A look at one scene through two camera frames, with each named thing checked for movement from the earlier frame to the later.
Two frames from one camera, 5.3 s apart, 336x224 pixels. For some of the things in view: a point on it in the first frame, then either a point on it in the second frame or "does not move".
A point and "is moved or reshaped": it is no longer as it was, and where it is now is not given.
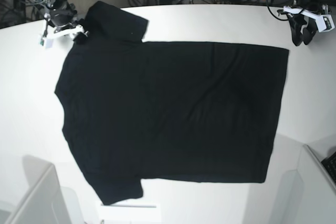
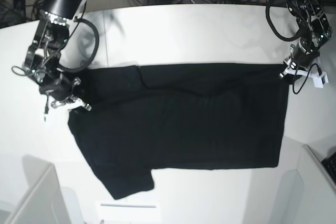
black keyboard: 329,164 does not move
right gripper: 297,21 -> 302,56
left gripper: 63,13 -> 60,86
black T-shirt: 133,110 is moved or reshaped
